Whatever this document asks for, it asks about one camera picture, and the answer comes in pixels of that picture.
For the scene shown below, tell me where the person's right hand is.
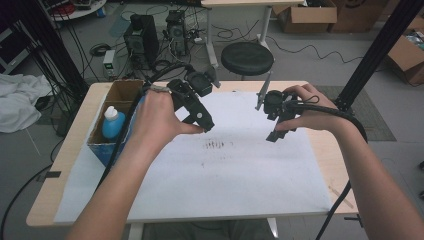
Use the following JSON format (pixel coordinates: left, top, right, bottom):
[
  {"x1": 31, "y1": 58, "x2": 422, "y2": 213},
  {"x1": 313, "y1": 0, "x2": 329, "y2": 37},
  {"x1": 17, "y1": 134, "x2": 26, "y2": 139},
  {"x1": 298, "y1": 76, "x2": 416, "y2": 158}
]
[{"x1": 273, "y1": 83, "x2": 349, "y2": 133}]

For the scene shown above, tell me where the black round stool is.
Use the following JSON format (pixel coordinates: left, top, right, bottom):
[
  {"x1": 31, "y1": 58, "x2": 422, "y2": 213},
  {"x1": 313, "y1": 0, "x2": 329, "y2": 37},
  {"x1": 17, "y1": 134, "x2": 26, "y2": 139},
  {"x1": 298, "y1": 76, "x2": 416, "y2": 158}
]
[{"x1": 220, "y1": 41, "x2": 275, "y2": 82}]

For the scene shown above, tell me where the black metal stand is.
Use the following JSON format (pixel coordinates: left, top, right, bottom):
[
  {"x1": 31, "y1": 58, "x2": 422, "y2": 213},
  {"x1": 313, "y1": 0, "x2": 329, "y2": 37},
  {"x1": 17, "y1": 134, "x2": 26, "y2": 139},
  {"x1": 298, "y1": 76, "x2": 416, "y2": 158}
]
[{"x1": 328, "y1": 0, "x2": 424, "y2": 114}]

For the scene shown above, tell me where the thin black floor cable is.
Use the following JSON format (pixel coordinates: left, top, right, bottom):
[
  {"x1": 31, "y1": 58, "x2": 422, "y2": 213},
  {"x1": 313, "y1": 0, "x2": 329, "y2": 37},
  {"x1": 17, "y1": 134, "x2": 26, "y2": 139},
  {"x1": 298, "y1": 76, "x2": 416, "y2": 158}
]
[{"x1": 266, "y1": 34, "x2": 365, "y2": 66}]

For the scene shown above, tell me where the right gripper black cable hose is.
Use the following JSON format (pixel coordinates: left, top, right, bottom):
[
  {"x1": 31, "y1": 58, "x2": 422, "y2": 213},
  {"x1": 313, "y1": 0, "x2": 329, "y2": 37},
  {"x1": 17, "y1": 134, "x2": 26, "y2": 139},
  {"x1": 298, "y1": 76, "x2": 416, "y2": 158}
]
[{"x1": 285, "y1": 94, "x2": 369, "y2": 240}]

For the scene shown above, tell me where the left gripper black cable hose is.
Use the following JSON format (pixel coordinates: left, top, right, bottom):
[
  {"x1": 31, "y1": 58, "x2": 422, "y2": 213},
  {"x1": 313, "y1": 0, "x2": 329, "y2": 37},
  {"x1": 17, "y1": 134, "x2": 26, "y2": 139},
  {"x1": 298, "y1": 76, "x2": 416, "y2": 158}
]
[{"x1": 94, "y1": 62, "x2": 197, "y2": 194}]

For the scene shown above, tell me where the open cardboard box with contents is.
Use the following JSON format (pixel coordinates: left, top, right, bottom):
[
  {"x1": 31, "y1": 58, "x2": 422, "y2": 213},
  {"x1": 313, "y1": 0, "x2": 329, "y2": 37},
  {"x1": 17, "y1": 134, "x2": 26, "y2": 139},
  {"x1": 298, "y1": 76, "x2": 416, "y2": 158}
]
[{"x1": 384, "y1": 16, "x2": 424, "y2": 86}]

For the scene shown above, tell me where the white paper sheet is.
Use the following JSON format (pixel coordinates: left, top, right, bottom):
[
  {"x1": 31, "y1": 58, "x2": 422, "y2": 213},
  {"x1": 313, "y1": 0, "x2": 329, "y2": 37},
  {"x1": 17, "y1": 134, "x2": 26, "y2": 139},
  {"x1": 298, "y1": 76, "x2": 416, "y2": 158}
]
[{"x1": 53, "y1": 91, "x2": 335, "y2": 224}]

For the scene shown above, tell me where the gripper black cable hose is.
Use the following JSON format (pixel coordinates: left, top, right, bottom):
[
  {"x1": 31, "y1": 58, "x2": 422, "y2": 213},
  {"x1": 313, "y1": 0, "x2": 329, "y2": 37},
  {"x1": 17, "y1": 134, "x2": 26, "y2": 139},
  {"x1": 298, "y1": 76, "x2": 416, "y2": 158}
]
[
  {"x1": 285, "y1": 94, "x2": 369, "y2": 240},
  {"x1": 94, "y1": 62, "x2": 197, "y2": 194}
]

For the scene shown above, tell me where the small brown cardboard box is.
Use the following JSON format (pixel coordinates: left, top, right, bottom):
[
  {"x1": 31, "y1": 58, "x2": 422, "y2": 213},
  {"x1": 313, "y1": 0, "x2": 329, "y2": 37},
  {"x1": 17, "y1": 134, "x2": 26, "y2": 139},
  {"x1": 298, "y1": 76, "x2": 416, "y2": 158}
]
[{"x1": 272, "y1": 0, "x2": 338, "y2": 34}]

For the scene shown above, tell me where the black computer tower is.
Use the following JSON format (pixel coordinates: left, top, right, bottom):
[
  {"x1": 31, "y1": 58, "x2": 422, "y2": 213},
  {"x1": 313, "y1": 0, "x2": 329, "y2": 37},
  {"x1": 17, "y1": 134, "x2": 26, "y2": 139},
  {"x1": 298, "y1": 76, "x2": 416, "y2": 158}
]
[{"x1": 123, "y1": 13, "x2": 160, "y2": 70}]

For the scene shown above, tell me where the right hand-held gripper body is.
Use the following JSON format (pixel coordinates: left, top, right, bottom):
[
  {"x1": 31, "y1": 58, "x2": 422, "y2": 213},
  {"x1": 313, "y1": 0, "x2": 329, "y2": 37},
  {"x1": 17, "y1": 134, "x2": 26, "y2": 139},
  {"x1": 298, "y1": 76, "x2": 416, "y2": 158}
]
[{"x1": 254, "y1": 70, "x2": 302, "y2": 134}]

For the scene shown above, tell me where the white cloth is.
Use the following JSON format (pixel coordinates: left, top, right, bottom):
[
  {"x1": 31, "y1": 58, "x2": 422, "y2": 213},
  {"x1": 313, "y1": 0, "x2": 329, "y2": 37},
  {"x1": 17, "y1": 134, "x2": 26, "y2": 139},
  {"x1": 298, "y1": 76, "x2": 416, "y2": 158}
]
[{"x1": 0, "y1": 73, "x2": 55, "y2": 134}]

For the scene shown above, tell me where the grey open computer tower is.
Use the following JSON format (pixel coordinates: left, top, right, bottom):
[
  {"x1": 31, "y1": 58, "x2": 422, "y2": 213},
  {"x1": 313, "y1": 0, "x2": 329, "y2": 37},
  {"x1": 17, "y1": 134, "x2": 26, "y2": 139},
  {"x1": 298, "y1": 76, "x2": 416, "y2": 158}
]
[{"x1": 164, "y1": 9, "x2": 188, "y2": 57}]

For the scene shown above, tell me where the large brown cardboard box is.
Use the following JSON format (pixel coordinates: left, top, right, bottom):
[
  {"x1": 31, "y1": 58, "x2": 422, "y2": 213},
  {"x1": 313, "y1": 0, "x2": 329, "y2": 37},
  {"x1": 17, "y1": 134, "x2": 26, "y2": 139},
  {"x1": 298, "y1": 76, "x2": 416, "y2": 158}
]
[{"x1": 328, "y1": 0, "x2": 392, "y2": 34}]

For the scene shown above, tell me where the blue cardboard box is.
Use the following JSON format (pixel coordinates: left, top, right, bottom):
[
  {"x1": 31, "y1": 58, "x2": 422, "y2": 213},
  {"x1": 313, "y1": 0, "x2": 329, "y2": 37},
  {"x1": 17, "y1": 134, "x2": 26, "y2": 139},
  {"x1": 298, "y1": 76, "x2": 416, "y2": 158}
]
[{"x1": 86, "y1": 79, "x2": 148, "y2": 168}]

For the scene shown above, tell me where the person's left hand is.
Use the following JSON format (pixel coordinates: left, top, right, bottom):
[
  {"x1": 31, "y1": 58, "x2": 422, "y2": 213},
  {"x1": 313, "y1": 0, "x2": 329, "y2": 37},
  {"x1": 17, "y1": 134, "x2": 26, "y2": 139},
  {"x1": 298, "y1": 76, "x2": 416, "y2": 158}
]
[{"x1": 128, "y1": 87, "x2": 205, "y2": 158}]

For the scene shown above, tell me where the thick black floor cable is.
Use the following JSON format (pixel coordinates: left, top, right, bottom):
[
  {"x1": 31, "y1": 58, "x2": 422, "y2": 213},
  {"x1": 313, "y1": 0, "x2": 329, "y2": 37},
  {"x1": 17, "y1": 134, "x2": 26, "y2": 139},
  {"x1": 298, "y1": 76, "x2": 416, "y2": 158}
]
[{"x1": 0, "y1": 163, "x2": 54, "y2": 240}]

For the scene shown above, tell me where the blue bottle with white cap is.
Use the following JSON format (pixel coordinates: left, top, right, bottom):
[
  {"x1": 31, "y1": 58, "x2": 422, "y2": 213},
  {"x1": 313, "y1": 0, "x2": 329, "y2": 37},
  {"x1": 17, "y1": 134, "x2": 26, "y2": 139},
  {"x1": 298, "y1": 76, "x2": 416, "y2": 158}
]
[{"x1": 101, "y1": 105, "x2": 127, "y2": 140}]

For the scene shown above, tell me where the round white table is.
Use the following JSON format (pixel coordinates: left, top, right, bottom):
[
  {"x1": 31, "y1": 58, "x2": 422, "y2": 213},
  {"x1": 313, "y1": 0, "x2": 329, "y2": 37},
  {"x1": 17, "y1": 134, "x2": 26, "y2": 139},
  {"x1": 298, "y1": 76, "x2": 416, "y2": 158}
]
[{"x1": 49, "y1": 0, "x2": 108, "y2": 22}]

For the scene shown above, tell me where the light wooden table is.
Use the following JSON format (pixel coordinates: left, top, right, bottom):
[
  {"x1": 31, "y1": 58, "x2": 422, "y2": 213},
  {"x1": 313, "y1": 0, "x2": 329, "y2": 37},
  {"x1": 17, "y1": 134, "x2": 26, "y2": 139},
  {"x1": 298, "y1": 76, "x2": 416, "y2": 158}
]
[{"x1": 25, "y1": 79, "x2": 360, "y2": 240}]

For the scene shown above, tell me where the white desk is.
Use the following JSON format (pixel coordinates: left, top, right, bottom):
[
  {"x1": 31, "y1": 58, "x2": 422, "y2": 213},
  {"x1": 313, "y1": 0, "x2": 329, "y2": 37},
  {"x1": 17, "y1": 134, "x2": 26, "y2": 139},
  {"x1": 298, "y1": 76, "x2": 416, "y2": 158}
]
[{"x1": 200, "y1": 0, "x2": 307, "y2": 70}]

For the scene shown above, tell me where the small white power supply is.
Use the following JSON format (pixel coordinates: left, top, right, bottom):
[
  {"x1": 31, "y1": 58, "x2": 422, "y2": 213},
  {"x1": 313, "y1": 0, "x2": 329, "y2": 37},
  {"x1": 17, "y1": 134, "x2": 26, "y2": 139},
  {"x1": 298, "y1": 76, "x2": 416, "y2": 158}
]
[{"x1": 102, "y1": 49, "x2": 117, "y2": 80}]

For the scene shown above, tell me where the grey floor mat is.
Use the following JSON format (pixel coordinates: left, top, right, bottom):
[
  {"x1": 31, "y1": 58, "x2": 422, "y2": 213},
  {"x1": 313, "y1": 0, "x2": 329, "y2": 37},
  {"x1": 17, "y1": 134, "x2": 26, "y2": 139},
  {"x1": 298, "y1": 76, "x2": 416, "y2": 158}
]
[{"x1": 315, "y1": 85, "x2": 398, "y2": 142}]

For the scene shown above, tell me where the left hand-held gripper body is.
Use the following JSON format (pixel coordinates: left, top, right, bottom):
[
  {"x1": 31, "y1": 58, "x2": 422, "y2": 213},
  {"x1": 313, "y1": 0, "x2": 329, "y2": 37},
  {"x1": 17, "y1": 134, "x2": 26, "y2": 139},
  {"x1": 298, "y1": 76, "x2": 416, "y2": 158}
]
[{"x1": 166, "y1": 64, "x2": 222, "y2": 125}]

